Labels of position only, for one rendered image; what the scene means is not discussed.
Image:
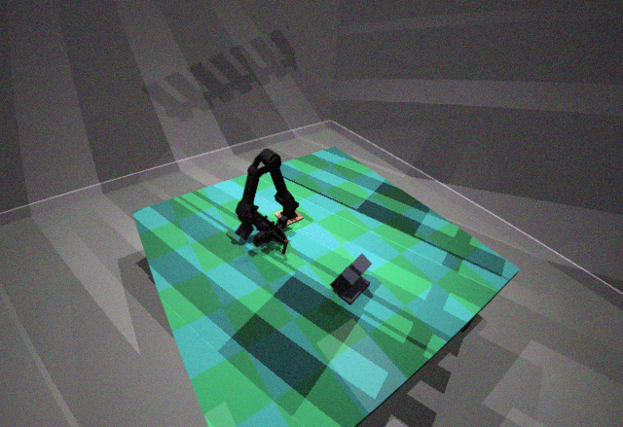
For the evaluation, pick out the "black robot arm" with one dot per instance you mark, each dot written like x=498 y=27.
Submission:
x=246 y=210

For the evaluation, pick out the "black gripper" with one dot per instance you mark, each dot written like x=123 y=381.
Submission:
x=268 y=230

